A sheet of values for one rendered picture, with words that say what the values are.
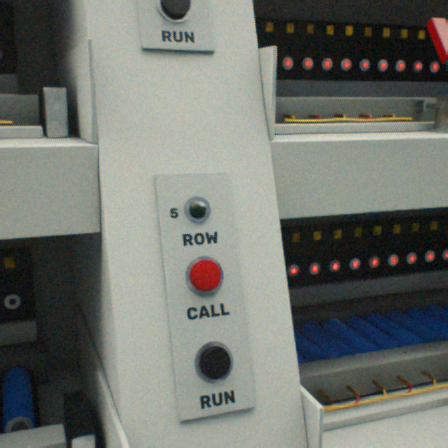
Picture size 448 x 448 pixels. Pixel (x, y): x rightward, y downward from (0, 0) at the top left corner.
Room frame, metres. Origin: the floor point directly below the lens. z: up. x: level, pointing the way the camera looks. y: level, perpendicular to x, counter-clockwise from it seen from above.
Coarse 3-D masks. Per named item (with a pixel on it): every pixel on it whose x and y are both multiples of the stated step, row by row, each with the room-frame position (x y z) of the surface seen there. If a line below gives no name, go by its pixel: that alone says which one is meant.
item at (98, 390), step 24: (0, 336) 0.41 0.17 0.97; (24, 336) 0.42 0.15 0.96; (96, 360) 0.34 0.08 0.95; (48, 384) 0.41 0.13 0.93; (72, 384) 0.41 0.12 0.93; (96, 384) 0.34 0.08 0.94; (48, 408) 0.38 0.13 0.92; (72, 408) 0.33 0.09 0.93; (96, 408) 0.35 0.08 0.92; (72, 432) 0.31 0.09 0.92; (96, 432) 0.36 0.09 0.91; (120, 432) 0.27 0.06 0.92
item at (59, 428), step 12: (24, 432) 0.31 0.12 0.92; (36, 432) 0.31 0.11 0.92; (48, 432) 0.31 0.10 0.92; (60, 432) 0.31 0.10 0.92; (0, 444) 0.30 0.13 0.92; (12, 444) 0.30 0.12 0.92; (24, 444) 0.30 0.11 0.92; (36, 444) 0.30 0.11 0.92; (48, 444) 0.31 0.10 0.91; (60, 444) 0.31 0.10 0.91
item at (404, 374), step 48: (288, 240) 0.48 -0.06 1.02; (336, 240) 0.50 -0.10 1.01; (384, 240) 0.52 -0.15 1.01; (432, 240) 0.54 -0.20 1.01; (288, 288) 0.49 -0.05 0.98; (336, 288) 0.51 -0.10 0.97; (384, 288) 0.53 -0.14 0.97; (432, 288) 0.55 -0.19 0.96; (336, 336) 0.46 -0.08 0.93; (384, 336) 0.45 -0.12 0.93; (432, 336) 0.45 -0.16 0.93; (336, 384) 0.39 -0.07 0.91; (384, 384) 0.40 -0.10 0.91; (432, 384) 0.42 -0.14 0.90; (336, 432) 0.36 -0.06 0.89; (384, 432) 0.36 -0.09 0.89; (432, 432) 0.36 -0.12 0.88
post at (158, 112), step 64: (64, 0) 0.36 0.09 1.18; (128, 0) 0.28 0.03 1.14; (128, 64) 0.28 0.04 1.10; (192, 64) 0.29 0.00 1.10; (256, 64) 0.30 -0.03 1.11; (128, 128) 0.28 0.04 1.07; (192, 128) 0.29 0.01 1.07; (256, 128) 0.30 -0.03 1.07; (128, 192) 0.28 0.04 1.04; (256, 192) 0.30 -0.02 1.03; (128, 256) 0.28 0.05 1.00; (256, 256) 0.30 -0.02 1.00; (128, 320) 0.28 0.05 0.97; (256, 320) 0.30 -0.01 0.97; (128, 384) 0.28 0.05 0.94; (256, 384) 0.30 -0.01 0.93
